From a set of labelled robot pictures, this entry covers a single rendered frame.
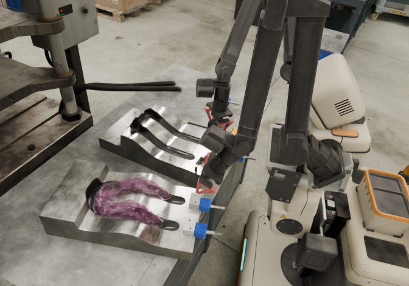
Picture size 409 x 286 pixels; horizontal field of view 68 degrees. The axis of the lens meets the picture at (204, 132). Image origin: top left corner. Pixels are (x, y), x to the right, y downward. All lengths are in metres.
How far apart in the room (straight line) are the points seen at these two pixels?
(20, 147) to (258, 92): 1.14
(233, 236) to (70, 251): 1.20
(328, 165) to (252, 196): 1.49
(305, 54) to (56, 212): 0.87
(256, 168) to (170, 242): 1.58
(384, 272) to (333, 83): 0.68
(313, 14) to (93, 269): 0.94
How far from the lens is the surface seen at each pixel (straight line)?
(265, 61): 0.71
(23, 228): 1.26
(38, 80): 1.52
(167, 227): 1.09
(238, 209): 2.23
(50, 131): 1.63
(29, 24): 1.41
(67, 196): 1.14
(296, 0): 0.66
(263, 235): 1.81
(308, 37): 0.69
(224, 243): 2.07
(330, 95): 0.91
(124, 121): 1.49
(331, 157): 0.88
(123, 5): 5.02
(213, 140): 0.87
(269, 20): 0.65
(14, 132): 1.68
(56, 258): 1.15
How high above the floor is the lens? 1.77
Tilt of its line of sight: 40 degrees down
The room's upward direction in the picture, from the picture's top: 6 degrees clockwise
